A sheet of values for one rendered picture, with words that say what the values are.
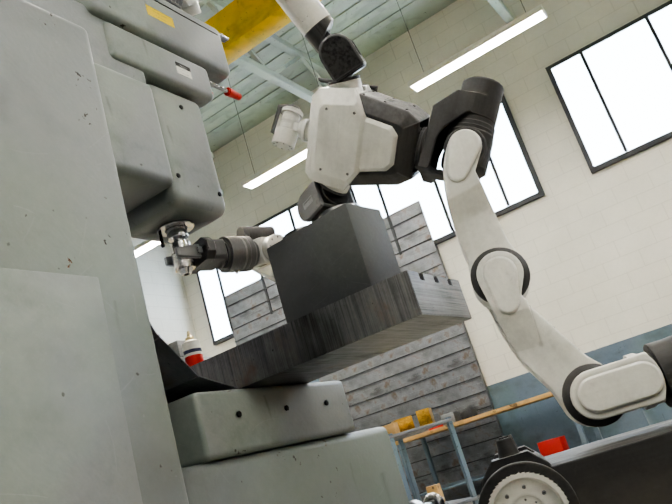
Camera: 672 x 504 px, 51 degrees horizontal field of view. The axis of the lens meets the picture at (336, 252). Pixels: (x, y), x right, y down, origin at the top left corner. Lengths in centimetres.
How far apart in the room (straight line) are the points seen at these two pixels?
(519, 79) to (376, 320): 855
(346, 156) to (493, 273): 50
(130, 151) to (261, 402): 57
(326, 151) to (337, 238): 61
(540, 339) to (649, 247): 710
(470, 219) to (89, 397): 111
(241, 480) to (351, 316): 35
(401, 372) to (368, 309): 837
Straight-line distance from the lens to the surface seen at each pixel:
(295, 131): 203
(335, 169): 192
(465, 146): 186
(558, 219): 908
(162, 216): 162
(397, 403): 967
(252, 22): 703
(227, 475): 130
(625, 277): 884
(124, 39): 170
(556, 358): 177
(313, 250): 139
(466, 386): 926
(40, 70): 128
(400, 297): 120
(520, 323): 175
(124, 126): 153
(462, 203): 183
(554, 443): 819
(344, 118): 190
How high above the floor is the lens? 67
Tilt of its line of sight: 17 degrees up
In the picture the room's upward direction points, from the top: 17 degrees counter-clockwise
